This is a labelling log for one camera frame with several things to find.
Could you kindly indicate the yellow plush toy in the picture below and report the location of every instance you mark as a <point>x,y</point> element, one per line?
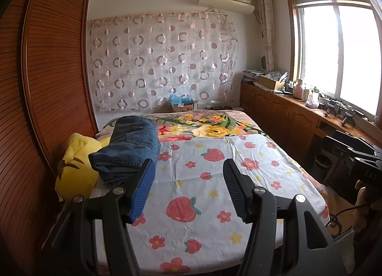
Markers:
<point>74,174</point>

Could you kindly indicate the grey oval fan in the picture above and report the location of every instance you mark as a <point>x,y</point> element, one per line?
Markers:
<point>264,62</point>

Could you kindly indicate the tied beige window curtain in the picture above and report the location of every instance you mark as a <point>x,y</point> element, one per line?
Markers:
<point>265,25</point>

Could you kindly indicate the long wooden cabinet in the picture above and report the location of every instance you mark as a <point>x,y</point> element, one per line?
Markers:
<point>280,109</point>

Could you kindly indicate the cardboard box with blue bag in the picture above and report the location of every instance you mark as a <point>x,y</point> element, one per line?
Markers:
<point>180,103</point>

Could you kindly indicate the clear plastic bottle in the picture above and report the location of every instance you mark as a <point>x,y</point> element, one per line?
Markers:
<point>314,94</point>

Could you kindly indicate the person's right hand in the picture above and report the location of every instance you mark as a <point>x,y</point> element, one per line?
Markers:
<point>361,194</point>

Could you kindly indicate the pile of papers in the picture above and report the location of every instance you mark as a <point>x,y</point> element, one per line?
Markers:
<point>250,74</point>

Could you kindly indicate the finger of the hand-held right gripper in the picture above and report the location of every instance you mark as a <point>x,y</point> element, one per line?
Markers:
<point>337,144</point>
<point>355,141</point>

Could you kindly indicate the floral blanket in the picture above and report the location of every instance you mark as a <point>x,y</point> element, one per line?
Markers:
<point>209,127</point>

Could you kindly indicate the wooden frame window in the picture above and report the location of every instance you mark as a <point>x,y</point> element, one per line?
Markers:
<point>316,49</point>

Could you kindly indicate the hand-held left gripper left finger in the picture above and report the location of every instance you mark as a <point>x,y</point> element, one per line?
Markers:
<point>143,192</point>

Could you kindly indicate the bed with strawberry sheet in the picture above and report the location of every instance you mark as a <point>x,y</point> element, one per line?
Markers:
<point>209,174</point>

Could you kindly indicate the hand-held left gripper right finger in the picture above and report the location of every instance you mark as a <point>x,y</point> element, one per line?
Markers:
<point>237,192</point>

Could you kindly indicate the dark waste bin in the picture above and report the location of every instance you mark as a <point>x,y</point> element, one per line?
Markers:
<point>323,162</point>

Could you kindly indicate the wooden wardrobe door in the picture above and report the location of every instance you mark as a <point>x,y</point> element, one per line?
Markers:
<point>44,85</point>

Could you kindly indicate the open cardboard box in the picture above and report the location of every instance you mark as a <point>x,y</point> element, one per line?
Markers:
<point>268,82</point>

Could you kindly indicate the dark blue denim pants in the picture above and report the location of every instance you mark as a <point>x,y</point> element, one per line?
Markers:
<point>134,138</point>

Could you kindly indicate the white jar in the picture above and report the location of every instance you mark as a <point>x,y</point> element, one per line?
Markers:
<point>306,95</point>

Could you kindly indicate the circle pattern sheer curtain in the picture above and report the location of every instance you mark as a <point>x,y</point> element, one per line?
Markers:
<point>164,61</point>

